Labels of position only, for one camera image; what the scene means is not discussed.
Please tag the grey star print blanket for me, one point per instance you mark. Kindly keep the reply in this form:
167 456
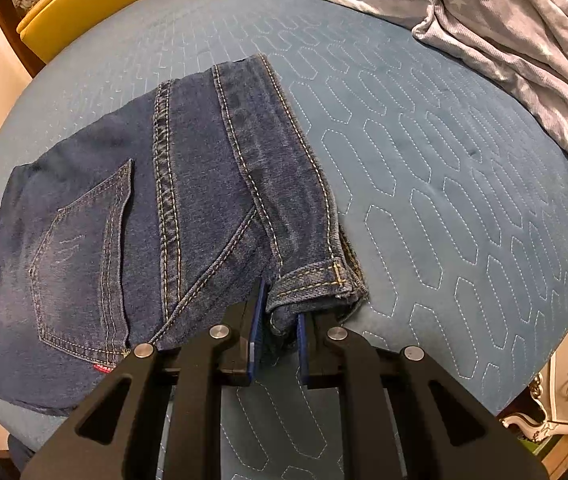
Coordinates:
513 35

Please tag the blue quilted bed cover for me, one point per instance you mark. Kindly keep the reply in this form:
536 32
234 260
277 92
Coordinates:
438 220

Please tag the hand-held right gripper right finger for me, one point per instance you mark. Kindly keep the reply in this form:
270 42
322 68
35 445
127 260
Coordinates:
305 350

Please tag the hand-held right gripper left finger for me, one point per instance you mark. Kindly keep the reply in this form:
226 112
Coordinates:
256 330

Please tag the yellow chair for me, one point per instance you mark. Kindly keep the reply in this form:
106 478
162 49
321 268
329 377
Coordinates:
84 5

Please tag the brown wooden door frame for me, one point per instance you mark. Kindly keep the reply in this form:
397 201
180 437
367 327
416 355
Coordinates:
11 30

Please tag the blue denim pants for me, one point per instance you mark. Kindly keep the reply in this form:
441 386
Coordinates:
114 240

